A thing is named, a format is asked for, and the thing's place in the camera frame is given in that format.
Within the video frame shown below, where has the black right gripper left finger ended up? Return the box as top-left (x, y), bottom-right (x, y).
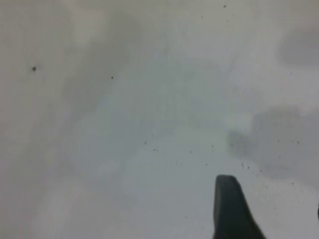
top-left (211, 174), bottom-right (267, 239)

